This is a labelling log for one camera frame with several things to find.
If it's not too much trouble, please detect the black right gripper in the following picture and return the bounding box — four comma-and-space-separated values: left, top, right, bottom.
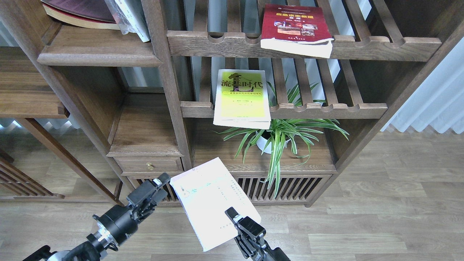
225, 207, 290, 261

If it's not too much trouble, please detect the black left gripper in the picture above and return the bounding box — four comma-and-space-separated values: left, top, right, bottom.
92, 173, 170, 247

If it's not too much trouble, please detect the white and purple book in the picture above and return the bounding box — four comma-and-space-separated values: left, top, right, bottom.
170, 157, 261, 252

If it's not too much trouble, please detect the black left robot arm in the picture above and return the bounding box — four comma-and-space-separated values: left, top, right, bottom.
25, 173, 170, 261

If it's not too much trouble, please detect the brass drawer knob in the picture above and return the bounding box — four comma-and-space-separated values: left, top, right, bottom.
146, 162, 154, 171

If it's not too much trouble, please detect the green spider plant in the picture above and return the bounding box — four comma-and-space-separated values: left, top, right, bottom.
216, 74, 349, 198

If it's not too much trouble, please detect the yellow-green paperback book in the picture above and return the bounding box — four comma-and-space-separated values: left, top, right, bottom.
213, 69, 271, 129

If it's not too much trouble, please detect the dark wooden bookshelf unit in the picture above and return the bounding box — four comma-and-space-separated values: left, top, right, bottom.
1, 0, 463, 207

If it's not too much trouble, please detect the white book in plastic wrap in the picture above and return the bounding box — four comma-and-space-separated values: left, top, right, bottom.
105, 0, 150, 42

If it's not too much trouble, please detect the maroon book with cream pages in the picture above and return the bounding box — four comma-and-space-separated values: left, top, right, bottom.
41, 0, 120, 30

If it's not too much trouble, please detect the red paperback book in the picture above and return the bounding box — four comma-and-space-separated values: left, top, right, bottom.
260, 4, 334, 58

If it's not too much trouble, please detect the white pleated curtain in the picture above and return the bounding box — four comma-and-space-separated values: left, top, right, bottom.
381, 39, 464, 134

